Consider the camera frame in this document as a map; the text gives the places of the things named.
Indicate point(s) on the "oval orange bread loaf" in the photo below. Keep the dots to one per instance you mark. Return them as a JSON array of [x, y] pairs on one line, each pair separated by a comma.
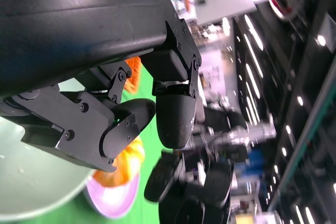
[[128, 161]]

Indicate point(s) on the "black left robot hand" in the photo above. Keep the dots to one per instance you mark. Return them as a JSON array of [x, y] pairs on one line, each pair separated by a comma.
[[78, 24]]

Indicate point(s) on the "white ceiling light strip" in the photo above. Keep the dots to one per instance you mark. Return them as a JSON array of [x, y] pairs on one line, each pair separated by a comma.
[[252, 79], [253, 56], [253, 32]]

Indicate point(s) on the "grey-green bowl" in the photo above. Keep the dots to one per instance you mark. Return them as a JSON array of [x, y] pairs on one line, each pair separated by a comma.
[[26, 182]]

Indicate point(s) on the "orange wicker basket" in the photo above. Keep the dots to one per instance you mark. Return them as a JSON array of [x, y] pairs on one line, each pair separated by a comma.
[[132, 74]]

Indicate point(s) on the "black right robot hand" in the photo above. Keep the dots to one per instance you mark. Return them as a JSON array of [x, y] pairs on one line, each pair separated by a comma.
[[168, 176]]

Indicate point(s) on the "grey and black machine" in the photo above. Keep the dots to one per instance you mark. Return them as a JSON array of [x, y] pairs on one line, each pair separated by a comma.
[[236, 129]]

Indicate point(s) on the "lavender plate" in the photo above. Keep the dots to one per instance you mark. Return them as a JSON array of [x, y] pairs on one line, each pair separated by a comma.
[[110, 200]]

